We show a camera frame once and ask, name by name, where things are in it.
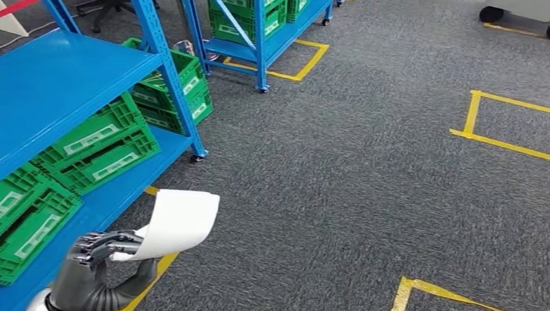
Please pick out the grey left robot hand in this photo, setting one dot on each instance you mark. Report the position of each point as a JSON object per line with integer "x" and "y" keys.
{"x": 78, "y": 281}

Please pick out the white curved plastic part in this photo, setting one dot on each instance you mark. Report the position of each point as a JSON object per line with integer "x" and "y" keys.
{"x": 180, "y": 225}

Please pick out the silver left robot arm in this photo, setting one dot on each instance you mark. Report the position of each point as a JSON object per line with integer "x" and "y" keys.
{"x": 36, "y": 304}

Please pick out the white wheeled cart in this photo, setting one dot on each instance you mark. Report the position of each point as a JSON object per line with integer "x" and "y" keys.
{"x": 527, "y": 7}

